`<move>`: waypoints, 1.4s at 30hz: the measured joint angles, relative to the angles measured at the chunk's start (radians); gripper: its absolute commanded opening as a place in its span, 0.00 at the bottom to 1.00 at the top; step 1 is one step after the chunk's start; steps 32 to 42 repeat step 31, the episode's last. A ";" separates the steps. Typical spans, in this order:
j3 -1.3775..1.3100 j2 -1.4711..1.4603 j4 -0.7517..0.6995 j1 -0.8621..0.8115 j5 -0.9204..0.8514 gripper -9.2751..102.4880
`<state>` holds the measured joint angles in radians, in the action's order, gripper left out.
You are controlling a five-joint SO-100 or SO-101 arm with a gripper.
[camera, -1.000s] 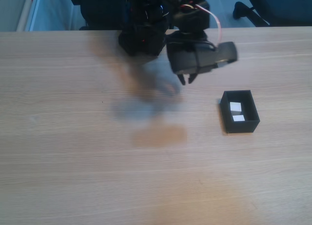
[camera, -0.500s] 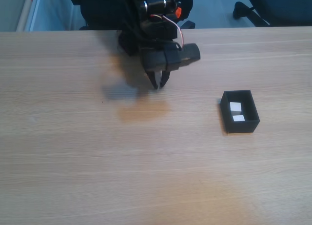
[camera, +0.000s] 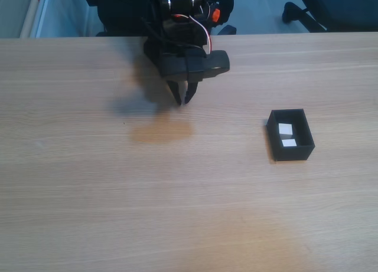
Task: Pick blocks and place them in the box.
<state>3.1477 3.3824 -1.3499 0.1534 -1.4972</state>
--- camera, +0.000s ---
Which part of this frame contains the black open box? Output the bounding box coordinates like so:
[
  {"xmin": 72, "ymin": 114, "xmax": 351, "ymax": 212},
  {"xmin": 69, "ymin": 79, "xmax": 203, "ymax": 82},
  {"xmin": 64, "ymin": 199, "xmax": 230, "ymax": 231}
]
[{"xmin": 267, "ymin": 109, "xmax": 316, "ymax": 162}]

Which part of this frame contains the black clamp with orange knob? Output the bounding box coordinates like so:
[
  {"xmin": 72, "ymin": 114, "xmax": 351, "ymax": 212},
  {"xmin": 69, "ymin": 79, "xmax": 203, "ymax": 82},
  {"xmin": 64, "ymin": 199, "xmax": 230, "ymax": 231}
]
[{"xmin": 206, "ymin": 2, "xmax": 222, "ymax": 27}]

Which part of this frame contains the black office chair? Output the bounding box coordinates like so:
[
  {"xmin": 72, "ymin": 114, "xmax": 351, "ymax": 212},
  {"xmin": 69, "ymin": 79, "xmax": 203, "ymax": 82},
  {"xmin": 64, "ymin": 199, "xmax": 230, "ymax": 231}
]
[{"xmin": 81, "ymin": 0, "xmax": 239, "ymax": 37}]

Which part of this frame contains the white panel with red mark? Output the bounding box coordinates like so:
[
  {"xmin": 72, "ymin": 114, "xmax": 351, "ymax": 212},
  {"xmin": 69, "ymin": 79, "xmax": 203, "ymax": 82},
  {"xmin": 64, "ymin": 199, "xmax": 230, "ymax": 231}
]
[{"xmin": 20, "ymin": 0, "xmax": 50, "ymax": 38}]

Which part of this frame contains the dark blue office chair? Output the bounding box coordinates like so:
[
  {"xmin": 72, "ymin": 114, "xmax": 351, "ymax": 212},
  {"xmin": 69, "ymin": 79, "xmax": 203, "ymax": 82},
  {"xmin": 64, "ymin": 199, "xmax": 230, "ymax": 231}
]
[{"xmin": 282, "ymin": 0, "xmax": 378, "ymax": 33}]

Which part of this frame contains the black oval camera box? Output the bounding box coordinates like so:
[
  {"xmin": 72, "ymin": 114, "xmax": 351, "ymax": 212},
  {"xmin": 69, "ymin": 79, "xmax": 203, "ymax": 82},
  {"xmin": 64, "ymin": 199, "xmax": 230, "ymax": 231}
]
[{"xmin": 159, "ymin": 50, "xmax": 230, "ymax": 82}]

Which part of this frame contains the white and red servo wire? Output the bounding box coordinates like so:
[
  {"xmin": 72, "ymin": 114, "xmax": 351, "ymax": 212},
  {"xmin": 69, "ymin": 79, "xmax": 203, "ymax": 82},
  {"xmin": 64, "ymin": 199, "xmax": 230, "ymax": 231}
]
[{"xmin": 171, "ymin": 14, "xmax": 214, "ymax": 54}]

